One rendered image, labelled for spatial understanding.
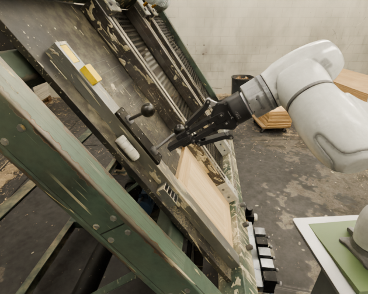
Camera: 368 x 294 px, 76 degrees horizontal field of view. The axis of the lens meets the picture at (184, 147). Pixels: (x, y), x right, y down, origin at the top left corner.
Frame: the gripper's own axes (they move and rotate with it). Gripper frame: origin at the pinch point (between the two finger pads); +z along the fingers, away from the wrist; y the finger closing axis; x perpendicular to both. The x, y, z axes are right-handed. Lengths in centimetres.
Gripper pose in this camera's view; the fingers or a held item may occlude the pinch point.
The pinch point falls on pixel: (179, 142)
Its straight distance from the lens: 64.9
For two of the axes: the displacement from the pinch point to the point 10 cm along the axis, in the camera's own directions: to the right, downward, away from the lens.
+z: -8.2, 4.6, 3.5
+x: 1.1, -4.7, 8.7
